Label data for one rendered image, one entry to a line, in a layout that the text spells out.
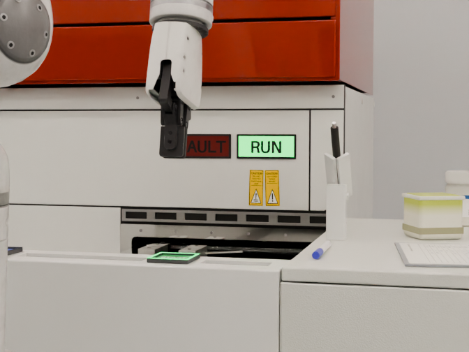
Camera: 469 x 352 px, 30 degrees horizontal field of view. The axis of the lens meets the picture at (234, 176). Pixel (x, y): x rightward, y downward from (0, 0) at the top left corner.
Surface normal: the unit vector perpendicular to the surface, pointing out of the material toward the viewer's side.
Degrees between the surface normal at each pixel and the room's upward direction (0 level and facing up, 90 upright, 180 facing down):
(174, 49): 73
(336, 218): 90
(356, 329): 90
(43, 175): 90
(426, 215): 90
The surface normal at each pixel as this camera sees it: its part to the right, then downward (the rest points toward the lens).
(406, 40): -0.24, 0.05
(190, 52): 0.93, 0.00
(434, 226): 0.18, 0.05
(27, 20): 0.77, -0.04
